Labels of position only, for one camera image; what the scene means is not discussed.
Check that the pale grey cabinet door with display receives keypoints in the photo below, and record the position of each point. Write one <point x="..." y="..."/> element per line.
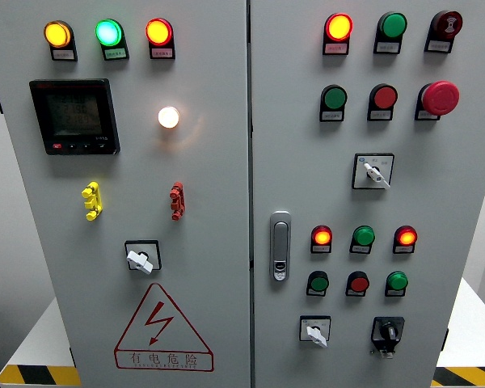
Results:
<point x="210" y="182"/>

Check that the silver door lock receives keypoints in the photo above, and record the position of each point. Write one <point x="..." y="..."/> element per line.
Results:
<point x="280" y="242"/>

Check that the small red round lamp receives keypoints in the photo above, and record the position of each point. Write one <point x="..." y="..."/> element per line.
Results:
<point x="322" y="236"/>
<point x="406" y="236"/>

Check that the small label plate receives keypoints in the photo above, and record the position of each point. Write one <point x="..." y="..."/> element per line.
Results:
<point x="380" y="115"/>
<point x="386" y="47"/>
<point x="394" y="293"/>
<point x="439" y="45"/>
<point x="402" y="249"/>
<point x="63" y="54"/>
<point x="332" y="116"/>
<point x="115" y="53"/>
<point x="426" y="115"/>
<point x="354" y="293"/>
<point x="315" y="292"/>
<point x="321" y="249"/>
<point x="336" y="48"/>
<point x="162" y="53"/>
<point x="359" y="249"/>

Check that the white round lamp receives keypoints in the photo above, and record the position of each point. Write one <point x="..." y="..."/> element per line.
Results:
<point x="168" y="117"/>

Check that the small green push button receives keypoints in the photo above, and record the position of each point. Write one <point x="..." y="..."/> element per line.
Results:
<point x="319" y="283"/>

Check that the small green round lamp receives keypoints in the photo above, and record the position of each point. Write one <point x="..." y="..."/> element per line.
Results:
<point x="397" y="280"/>
<point x="364" y="235"/>

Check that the large green push button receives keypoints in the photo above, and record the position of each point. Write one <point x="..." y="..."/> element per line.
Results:
<point x="335" y="97"/>

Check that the small red push button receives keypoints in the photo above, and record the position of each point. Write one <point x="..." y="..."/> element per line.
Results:
<point x="359" y="283"/>

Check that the red warning triangle sticker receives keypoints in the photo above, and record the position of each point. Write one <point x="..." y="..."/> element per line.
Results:
<point x="159" y="315"/>

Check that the large red push button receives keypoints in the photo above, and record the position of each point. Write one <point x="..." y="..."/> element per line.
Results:
<point x="385" y="97"/>

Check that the large red round lamp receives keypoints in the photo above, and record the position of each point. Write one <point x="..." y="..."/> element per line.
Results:
<point x="339" y="27"/>
<point x="158" y="32"/>

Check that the black display meter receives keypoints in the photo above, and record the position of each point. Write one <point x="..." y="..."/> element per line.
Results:
<point x="75" y="116"/>

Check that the pale grey cabinet door with lock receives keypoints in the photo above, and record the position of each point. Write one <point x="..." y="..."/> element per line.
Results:
<point x="428" y="202"/>

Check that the large lit green round lamp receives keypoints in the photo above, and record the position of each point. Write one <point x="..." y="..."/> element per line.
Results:
<point x="108" y="32"/>

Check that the large red stop button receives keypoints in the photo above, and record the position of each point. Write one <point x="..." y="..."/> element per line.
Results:
<point x="441" y="98"/>

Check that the large dark green round lamp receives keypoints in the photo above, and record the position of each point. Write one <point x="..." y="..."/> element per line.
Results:
<point x="393" y="25"/>

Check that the yellow round lamp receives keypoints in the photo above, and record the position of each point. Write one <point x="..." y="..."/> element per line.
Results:
<point x="57" y="34"/>

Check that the dark red round buzzer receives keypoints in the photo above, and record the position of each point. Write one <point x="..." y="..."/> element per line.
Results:
<point x="447" y="23"/>

